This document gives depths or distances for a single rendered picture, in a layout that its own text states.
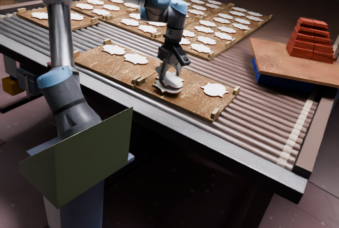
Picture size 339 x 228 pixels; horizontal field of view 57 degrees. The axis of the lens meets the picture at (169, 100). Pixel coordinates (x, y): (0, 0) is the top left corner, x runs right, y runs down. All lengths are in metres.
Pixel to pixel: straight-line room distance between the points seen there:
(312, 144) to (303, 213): 1.18
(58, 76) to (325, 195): 2.20
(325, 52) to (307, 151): 0.83
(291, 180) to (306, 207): 1.35
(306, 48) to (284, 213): 1.14
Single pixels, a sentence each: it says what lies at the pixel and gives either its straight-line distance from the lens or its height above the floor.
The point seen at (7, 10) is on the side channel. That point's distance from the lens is 2.39.
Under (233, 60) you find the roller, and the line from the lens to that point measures 1.99.
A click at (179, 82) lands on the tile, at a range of 1.44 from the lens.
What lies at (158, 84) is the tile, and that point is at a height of 0.97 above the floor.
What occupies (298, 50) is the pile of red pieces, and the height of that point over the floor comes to 1.08.
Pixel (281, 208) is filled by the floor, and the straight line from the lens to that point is 2.44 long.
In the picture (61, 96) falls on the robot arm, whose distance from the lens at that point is 1.06.
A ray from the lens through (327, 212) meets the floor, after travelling 2.61.
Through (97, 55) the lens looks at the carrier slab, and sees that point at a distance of 1.73.
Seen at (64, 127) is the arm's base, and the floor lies 1.02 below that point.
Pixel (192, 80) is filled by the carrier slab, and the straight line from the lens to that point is 1.60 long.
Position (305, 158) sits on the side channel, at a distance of 1.28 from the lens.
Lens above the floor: 1.66
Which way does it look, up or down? 31 degrees down
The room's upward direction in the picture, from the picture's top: 10 degrees clockwise
